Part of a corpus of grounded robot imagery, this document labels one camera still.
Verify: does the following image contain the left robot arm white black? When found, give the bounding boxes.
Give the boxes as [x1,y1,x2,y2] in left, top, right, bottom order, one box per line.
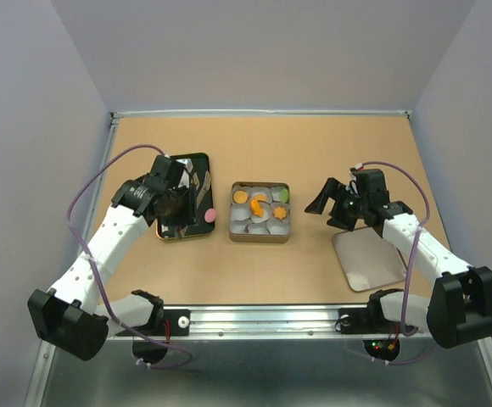
[27,155,197,361]

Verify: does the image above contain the orange fish cookie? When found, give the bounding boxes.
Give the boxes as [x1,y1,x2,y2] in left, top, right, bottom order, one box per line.
[249,198,266,218]

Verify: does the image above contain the pink round cookie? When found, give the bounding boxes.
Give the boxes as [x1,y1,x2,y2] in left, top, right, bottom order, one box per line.
[204,208,217,224]

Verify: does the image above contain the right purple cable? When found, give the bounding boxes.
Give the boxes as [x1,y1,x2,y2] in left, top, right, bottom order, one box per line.
[355,160,440,366]

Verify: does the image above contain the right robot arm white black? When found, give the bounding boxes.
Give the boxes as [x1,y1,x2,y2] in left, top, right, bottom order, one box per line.
[305,161,492,348]

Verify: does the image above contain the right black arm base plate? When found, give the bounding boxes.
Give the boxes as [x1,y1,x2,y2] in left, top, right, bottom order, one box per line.
[335,307,398,335]

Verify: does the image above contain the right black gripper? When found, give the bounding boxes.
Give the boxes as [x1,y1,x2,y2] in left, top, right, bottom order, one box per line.
[303,177,368,231]

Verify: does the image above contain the small orange shaped cookie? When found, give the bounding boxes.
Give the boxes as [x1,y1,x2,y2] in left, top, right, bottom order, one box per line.
[272,206,288,220]

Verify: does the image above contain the purple cable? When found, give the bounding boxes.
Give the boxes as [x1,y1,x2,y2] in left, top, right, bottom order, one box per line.
[355,160,440,366]
[65,144,194,370]

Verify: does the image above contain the metal serving tongs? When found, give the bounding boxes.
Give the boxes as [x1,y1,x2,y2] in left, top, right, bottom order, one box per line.
[174,164,215,240]

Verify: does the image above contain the dark green metal tray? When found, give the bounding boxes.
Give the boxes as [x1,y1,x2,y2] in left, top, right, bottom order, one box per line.
[156,153,217,241]

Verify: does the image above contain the aluminium frame rail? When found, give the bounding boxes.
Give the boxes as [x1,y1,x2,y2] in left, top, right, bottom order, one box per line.
[42,301,442,341]

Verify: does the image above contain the orange round sandwich cookie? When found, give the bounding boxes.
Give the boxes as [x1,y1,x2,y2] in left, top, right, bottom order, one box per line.
[232,190,249,204]

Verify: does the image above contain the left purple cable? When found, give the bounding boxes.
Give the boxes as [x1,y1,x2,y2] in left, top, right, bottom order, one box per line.
[65,144,194,370]

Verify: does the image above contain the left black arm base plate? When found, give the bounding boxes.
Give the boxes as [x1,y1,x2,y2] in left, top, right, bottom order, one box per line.
[136,308,191,337]

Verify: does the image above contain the green round cookie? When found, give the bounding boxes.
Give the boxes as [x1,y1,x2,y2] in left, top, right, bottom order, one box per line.
[279,188,289,203]

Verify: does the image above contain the white paper cookie cups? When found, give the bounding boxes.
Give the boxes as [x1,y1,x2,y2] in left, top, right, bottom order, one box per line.
[230,185,290,237]

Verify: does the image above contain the gold tin lid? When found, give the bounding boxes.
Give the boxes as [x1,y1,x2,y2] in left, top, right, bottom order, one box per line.
[332,227,406,293]

